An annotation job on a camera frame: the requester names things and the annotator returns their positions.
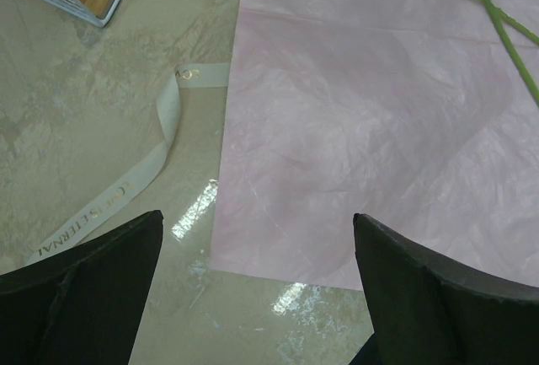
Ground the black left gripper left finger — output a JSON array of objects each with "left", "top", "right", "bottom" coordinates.
[{"left": 1, "top": 210, "right": 163, "bottom": 364}]

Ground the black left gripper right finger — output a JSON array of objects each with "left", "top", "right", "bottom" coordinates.
[{"left": 352, "top": 214, "right": 538, "bottom": 364}]

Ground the pink wrapping paper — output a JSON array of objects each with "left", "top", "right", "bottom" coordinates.
[{"left": 210, "top": 0, "right": 538, "bottom": 290}]

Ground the beige printed ribbon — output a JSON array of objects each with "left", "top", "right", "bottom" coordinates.
[{"left": 25, "top": 62, "right": 230, "bottom": 266}]

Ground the small pink bud stem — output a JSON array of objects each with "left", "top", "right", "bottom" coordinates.
[{"left": 481, "top": 0, "right": 538, "bottom": 105}]

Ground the small peach rose stem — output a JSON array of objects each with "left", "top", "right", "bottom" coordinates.
[{"left": 477, "top": 0, "right": 538, "bottom": 46}]

